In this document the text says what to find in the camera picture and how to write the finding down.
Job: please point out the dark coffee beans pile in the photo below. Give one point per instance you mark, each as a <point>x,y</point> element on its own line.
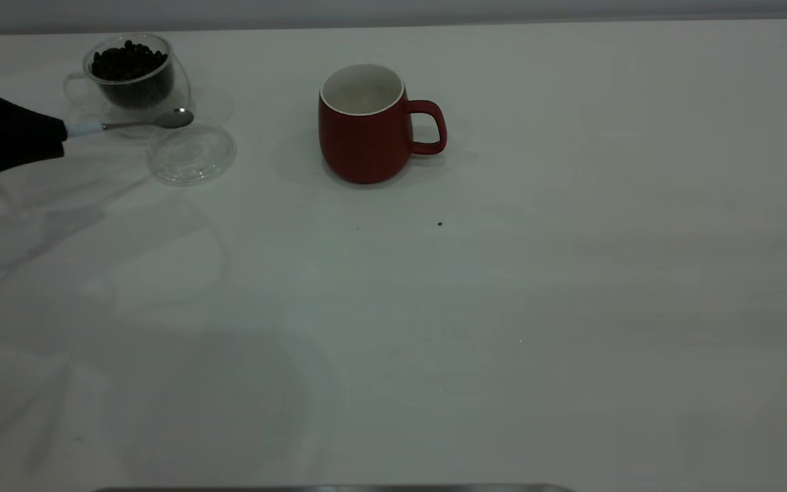
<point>132,75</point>

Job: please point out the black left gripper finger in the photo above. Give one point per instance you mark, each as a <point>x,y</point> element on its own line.
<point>4,133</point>

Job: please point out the red ceramic mug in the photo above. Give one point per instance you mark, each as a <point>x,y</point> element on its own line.
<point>363,147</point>

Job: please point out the clear glass cup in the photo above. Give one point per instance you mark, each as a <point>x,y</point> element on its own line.
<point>176,89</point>

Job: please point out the round clear glass lid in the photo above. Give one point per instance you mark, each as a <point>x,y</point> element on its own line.
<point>192,154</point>

